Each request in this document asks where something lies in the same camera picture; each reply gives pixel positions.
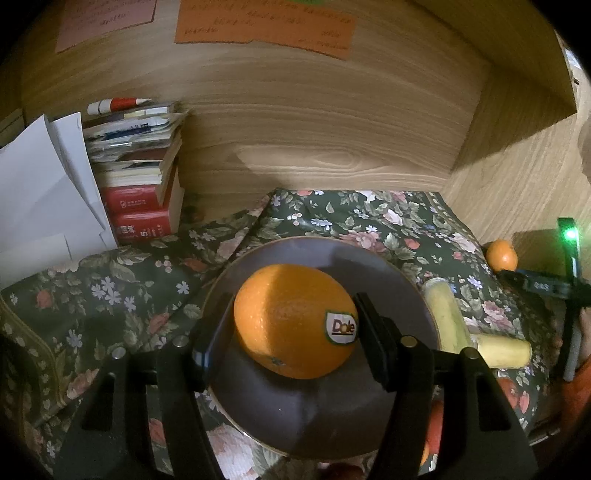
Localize dark purple round plate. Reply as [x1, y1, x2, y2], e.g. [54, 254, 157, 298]
[204, 236, 440, 461]

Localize red white marker pen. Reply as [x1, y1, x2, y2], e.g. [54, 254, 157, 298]
[86, 98, 150, 116]

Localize red thick book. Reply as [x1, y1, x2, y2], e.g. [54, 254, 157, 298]
[97, 158, 176, 213]
[107, 172, 184, 243]

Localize red thick book lower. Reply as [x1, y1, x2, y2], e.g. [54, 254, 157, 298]
[107, 172, 184, 243]

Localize stack of papers and booklets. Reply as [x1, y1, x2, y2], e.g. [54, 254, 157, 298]
[82, 102, 188, 171]

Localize orange sticky note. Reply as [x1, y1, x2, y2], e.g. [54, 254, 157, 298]
[174, 1, 356, 60]

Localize red thick book upper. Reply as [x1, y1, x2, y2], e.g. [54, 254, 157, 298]
[97, 158, 176, 213]

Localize floral dark green cloth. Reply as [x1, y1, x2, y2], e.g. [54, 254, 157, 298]
[1, 189, 551, 471]

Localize pink sticky note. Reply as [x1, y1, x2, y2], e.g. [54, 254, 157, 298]
[55, 0, 156, 53]

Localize large orange with Dole sticker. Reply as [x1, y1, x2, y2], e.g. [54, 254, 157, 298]
[233, 264, 359, 380]

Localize small mandarin orange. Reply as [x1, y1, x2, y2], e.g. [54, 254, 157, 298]
[486, 239, 518, 272]

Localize white paper sheets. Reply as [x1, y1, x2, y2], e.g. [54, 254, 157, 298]
[1, 112, 117, 288]

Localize yellow sugarcane piece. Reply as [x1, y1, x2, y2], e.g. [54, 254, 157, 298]
[422, 278, 473, 354]
[471, 334, 532, 369]

